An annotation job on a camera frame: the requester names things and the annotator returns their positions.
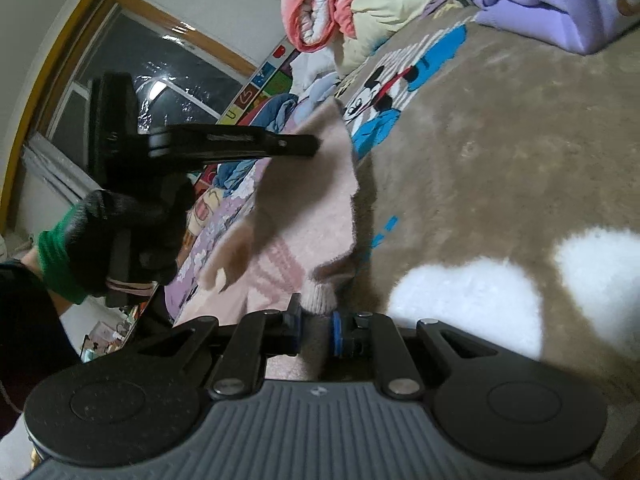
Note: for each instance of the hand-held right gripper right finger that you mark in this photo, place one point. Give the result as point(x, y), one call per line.
point(336, 332)

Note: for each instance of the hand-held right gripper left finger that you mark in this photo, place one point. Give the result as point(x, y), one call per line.
point(296, 327)

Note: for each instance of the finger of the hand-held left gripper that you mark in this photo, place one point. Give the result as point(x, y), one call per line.
point(240, 142)

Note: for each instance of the pink fuzzy sweater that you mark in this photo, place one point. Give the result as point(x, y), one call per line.
point(310, 200)

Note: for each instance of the person's left forearm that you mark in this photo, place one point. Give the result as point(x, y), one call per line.
point(25, 320)

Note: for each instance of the blue clothes pile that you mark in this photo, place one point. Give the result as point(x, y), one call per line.
point(275, 110)

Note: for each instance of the person's left hand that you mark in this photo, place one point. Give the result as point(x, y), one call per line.
point(95, 230)

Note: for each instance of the colourful patterned bed guard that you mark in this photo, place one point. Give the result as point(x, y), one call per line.
point(265, 77)

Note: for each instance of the window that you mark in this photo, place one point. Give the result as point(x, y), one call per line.
point(165, 60)

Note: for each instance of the purple printed sheet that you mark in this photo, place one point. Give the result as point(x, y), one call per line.
point(210, 240)

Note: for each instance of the white cloth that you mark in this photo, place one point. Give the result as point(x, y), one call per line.
point(310, 67)

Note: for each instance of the brown cartoon printed blanket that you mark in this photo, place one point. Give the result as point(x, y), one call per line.
point(500, 160)

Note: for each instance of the purple fleece blanket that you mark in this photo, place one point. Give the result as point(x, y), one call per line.
point(525, 0)

